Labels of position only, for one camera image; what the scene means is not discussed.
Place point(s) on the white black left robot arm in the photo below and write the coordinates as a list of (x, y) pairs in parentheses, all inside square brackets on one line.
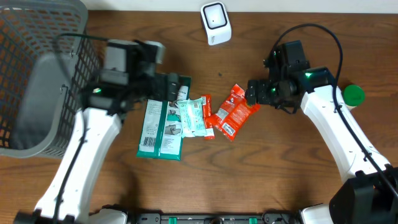
[(106, 99)]

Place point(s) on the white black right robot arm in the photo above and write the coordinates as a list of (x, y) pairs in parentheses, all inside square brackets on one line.
[(369, 190)]

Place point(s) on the green white package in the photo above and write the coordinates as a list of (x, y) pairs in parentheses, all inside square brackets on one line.
[(161, 136)]

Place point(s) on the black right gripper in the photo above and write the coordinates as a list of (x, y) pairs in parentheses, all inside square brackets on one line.
[(260, 94)]

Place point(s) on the green lid seasoning jar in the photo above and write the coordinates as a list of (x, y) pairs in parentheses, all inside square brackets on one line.
[(353, 96)]

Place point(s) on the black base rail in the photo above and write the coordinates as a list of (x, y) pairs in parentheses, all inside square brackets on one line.
[(272, 217)]

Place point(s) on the red snack bag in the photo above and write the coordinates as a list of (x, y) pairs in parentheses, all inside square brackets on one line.
[(233, 113)]

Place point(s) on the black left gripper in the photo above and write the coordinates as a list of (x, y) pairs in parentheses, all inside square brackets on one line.
[(172, 91)]

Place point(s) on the red stick sachet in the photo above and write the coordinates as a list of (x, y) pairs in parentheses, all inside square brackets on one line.
[(206, 114)]

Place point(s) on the grey plastic laundry basket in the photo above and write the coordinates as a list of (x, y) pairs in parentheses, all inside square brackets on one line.
[(44, 64)]

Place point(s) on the light green wipes pack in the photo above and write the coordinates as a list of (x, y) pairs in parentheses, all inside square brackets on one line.
[(191, 115)]

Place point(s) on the white barcode scanner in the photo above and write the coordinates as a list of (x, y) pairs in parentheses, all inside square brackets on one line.
[(216, 23)]

